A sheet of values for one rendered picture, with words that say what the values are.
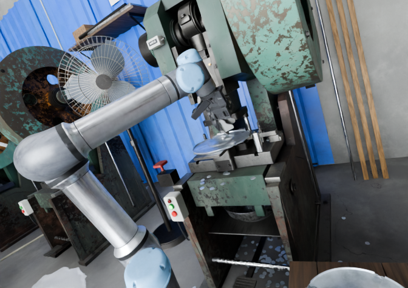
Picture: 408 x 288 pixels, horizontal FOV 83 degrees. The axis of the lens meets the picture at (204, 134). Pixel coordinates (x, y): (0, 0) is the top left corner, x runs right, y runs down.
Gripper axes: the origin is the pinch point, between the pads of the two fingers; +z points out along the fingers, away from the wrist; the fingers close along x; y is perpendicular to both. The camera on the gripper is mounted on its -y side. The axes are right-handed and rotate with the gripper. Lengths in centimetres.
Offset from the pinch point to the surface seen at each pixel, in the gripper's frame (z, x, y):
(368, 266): 40, -33, 39
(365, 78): 58, 98, 63
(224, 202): 30.9, -12.6, -12.3
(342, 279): 34, -40, 32
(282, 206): 26.9, -18.4, 15.6
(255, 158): 19.8, 1.8, 5.5
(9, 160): 9, 49, -314
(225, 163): 18.1, -0.1, -8.5
